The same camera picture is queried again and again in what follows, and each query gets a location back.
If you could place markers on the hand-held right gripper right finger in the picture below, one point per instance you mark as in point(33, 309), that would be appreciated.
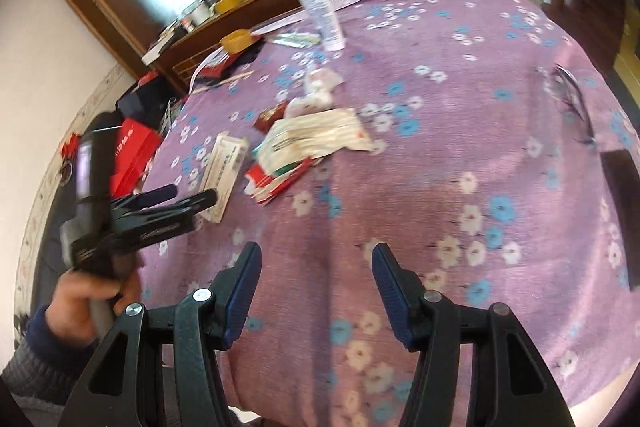
point(395, 302)

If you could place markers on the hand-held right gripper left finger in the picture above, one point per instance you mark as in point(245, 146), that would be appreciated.
point(242, 297)

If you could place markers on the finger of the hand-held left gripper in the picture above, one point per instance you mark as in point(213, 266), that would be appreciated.
point(160, 222)
point(150, 199)

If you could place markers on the beige carton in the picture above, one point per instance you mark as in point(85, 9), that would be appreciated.
point(225, 167)

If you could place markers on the red and white carton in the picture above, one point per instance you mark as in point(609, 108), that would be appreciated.
point(272, 187)

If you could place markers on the white striped plastic package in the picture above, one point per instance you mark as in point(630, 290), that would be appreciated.
point(310, 132)

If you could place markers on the white plastic wrap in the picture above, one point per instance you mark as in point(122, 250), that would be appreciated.
point(307, 103)

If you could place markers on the person's left forearm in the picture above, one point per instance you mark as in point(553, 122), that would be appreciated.
point(40, 357)

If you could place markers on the person's left hand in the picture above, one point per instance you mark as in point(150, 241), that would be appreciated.
point(75, 302)

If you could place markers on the red gift bag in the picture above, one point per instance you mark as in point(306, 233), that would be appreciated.
point(135, 152)

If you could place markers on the black shopping bag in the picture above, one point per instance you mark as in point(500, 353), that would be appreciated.
point(142, 99)

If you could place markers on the red cigarette pack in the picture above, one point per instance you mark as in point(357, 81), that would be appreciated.
point(267, 119)

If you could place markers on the wooden chopstick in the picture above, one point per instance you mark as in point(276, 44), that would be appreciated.
point(230, 78)

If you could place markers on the dark red packet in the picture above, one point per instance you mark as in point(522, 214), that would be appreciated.
point(220, 67)

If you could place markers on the yellow plastic box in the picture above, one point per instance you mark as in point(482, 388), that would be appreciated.
point(236, 41)

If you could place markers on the metal pot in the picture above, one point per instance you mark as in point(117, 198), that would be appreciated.
point(197, 14)

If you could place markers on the silver foil sachet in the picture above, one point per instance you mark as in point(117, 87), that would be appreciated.
point(292, 39)

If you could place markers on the white lotion tube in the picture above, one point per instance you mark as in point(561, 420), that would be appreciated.
point(320, 12)

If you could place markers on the black phone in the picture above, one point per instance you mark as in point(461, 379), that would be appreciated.
point(622, 182)

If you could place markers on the eyeglasses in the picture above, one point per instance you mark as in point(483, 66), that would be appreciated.
point(570, 99)

